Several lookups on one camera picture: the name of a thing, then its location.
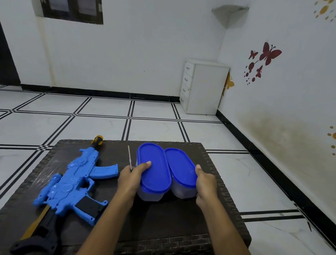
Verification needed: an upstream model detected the green handled screwdriver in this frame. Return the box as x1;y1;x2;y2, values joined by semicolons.
125;145;135;173

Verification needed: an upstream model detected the white drawer cabinet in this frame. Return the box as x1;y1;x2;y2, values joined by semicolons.
178;59;231;117

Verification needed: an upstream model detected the blue toy gun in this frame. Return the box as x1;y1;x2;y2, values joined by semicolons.
9;129;122;255

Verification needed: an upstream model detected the person's left hand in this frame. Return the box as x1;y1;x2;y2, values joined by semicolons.
116;158;153;203

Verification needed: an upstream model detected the person's left forearm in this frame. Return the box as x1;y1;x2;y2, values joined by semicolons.
72;187;137;255

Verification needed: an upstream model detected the yellow butterfly wall sticker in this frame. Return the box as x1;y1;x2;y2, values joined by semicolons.
222;72;236;97

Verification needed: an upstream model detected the yellow dotted wall sticker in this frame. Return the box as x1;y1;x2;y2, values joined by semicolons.
313;0;336;21

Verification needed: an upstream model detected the white corner wall shelf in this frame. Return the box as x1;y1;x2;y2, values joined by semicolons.
210;3;250;30

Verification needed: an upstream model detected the dark door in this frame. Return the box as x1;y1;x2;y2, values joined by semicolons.
0;0;28;87

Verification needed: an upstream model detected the person's right forearm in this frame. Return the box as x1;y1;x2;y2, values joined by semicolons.
194;203;271;255

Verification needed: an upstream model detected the clear container with blue lid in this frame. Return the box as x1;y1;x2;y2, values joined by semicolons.
133;142;175;203

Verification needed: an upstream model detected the person's right hand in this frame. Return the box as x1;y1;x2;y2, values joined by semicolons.
192;164;221;212

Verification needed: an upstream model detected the labelled container with blue lid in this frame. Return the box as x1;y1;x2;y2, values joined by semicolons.
161;147;201;201

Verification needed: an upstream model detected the dark brown wicker table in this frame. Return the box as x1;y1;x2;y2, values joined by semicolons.
0;127;259;255

